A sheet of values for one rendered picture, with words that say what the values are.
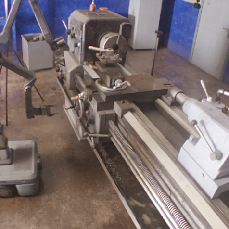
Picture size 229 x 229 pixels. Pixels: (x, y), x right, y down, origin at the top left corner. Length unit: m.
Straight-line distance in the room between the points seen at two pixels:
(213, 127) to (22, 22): 4.98
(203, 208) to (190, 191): 0.12
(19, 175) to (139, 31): 4.70
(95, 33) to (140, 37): 3.63
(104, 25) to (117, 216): 1.80
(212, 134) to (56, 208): 1.46
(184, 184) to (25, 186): 1.37
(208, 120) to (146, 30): 4.94
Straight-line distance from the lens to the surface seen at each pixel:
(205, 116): 1.39
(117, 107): 1.88
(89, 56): 2.62
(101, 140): 2.03
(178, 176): 1.42
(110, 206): 2.27
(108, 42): 2.42
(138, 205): 1.79
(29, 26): 5.79
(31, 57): 4.55
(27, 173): 2.18
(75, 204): 2.26
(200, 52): 5.80
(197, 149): 1.41
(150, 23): 6.17
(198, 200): 1.34
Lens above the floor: 1.80
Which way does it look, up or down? 33 degrees down
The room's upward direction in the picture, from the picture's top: 6 degrees clockwise
